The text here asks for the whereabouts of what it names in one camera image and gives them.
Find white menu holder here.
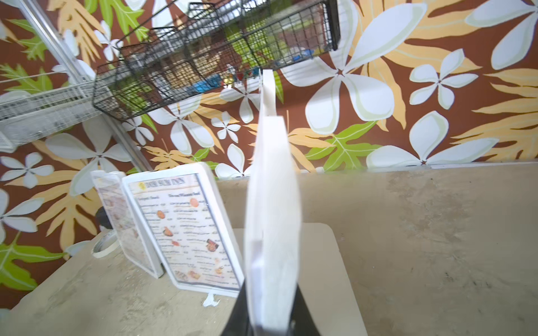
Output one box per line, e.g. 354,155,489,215
90,169,165,279
121,162,245,298
233,69,368,336

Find black plastic case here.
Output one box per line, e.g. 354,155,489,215
95,207,113,231

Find white wire basket left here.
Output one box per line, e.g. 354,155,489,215
1,82,101,153

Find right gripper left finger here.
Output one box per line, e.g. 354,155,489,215
221,283,252,336

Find black wire basket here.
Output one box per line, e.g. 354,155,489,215
92,1,340,121

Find blue object in basket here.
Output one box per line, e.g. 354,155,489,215
193,74,223,94

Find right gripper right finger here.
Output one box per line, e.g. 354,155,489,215
289,286,321,336

